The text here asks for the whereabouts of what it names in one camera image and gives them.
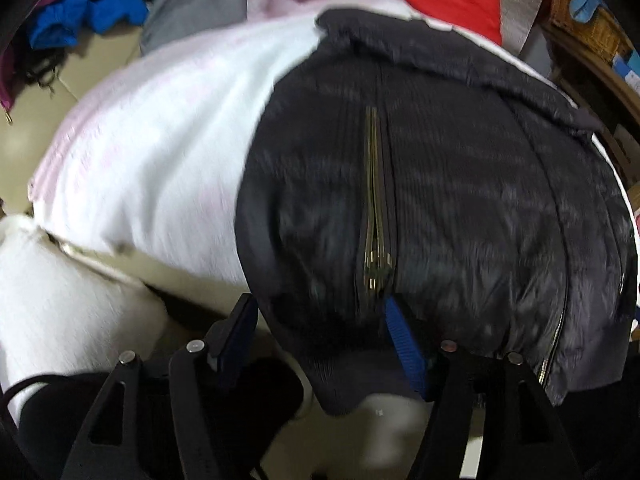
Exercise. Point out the wicker basket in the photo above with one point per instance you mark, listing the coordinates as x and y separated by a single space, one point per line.
595 35

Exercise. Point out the wooden table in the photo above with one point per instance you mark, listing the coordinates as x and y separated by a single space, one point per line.
580 67

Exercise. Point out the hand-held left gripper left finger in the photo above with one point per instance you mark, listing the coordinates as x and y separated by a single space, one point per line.
240 340

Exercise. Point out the silver foil insulation sheet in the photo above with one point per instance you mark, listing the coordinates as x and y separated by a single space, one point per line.
520 5

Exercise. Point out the white bed sheet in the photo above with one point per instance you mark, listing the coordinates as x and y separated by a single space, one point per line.
165 150

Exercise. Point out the magenta fleece garment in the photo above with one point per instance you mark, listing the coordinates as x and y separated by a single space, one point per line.
5 95

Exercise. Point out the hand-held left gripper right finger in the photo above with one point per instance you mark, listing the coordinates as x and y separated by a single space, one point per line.
405 345

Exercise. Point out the black puffer jacket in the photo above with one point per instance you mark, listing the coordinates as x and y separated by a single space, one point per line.
450 185

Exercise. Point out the white fleece blanket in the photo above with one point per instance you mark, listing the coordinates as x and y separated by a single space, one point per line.
60 300

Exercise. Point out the grey garment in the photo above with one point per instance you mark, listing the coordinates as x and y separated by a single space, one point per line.
200 5

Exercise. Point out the blue garment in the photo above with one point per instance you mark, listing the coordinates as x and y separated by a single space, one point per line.
115 12

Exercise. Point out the red pillow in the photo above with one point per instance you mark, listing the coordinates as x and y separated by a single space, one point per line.
460 0

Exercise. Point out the blue cardboard box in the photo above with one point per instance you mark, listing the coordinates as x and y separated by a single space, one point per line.
630 72

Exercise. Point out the light blue cloth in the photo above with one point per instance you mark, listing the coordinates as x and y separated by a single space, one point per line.
585 2

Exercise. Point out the cream leather sofa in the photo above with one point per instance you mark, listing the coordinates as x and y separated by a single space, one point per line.
85 70

